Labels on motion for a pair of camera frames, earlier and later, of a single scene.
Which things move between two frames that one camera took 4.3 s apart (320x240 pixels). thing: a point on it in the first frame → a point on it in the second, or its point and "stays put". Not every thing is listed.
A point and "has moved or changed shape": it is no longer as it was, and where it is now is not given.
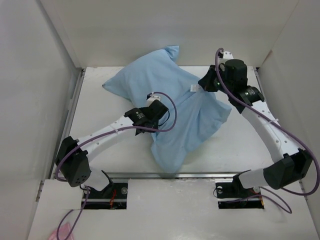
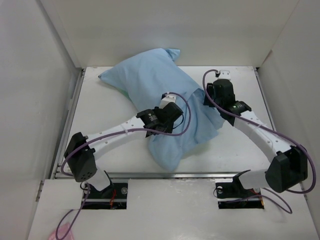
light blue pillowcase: [199, 112] has moved or changed shape
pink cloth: [63, 232] stays put
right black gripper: [206, 82] → [210, 89]
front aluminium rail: [164, 174] stays put
